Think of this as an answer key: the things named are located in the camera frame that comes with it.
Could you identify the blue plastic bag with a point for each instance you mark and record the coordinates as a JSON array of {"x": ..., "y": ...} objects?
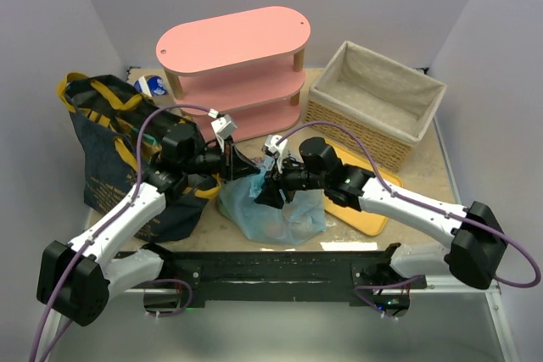
[{"x": 292, "y": 225}]

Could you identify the yellow tray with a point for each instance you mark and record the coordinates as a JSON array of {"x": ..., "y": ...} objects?
[{"x": 368, "y": 223}]

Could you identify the wicker basket with liner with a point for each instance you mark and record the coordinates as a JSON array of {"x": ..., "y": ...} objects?
[{"x": 386, "y": 104}]

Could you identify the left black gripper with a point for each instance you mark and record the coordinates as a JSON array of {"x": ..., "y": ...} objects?
[{"x": 229, "y": 158}]

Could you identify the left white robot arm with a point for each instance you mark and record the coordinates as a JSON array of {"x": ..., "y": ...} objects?
[{"x": 77, "y": 279}]

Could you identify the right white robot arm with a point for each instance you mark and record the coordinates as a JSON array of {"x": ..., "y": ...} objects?
[{"x": 472, "y": 237}]

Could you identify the dark denim tote bag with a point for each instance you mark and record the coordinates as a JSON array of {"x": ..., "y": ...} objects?
[{"x": 107, "y": 115}]

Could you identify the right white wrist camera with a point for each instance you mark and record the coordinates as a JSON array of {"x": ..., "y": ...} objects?
[{"x": 276, "y": 146}]

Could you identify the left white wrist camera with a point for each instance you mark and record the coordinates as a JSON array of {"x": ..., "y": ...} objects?
[{"x": 223, "y": 125}]

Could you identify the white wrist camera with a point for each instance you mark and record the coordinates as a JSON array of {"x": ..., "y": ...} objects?
[
  {"x": 276, "y": 146},
  {"x": 223, "y": 125}
]

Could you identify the blue white can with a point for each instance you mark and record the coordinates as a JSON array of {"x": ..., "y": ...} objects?
[{"x": 151, "y": 85}]

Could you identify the pink three-tier shelf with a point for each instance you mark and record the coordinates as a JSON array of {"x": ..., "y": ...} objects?
[{"x": 247, "y": 64}]

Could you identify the black base frame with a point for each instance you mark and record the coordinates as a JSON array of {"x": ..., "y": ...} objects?
[{"x": 358, "y": 278}]

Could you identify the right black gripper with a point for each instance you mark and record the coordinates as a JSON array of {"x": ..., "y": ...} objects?
[{"x": 275, "y": 184}]

